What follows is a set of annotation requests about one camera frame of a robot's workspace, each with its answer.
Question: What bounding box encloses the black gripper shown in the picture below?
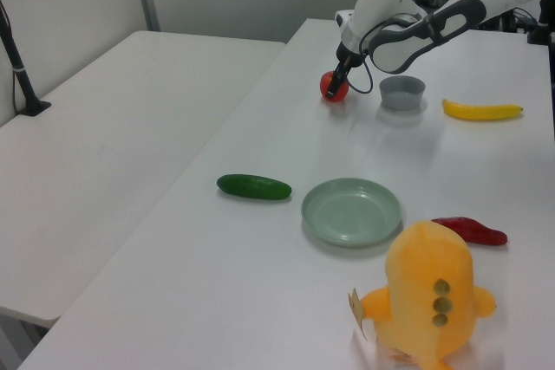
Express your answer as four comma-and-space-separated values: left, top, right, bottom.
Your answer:
325, 42, 363, 101

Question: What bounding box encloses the red apple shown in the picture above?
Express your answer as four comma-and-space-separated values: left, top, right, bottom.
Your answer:
319, 69, 350, 104

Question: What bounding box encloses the grey bowl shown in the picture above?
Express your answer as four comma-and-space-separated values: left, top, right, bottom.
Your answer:
378, 75, 427, 111

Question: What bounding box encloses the pale green plate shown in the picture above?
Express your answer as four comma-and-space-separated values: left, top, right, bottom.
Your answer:
300, 177, 403, 249

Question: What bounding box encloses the green cucumber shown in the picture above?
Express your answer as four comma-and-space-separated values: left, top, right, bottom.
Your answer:
216, 173, 293, 202

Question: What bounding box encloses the yellow banana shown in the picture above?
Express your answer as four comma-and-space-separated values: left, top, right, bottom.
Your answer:
441, 98, 524, 120

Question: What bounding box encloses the orange plush toy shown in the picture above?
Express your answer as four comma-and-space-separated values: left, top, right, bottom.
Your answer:
359, 219, 497, 370

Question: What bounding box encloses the red chili pepper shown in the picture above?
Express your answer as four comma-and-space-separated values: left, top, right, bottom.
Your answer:
431, 216, 508, 246

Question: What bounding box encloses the black stand with clamp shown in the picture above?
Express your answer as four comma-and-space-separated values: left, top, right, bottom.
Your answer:
526, 0, 555, 46

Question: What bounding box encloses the paper tag on plush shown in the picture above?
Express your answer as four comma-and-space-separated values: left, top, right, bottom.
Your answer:
347, 287, 369, 341

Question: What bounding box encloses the white side table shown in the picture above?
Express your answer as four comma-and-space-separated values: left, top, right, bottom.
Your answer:
0, 30, 287, 330

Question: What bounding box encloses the black pole with foot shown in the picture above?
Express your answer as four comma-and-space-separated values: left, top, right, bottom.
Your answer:
0, 0, 52, 117

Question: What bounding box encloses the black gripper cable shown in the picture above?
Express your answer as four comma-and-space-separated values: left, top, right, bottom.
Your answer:
346, 14, 434, 96

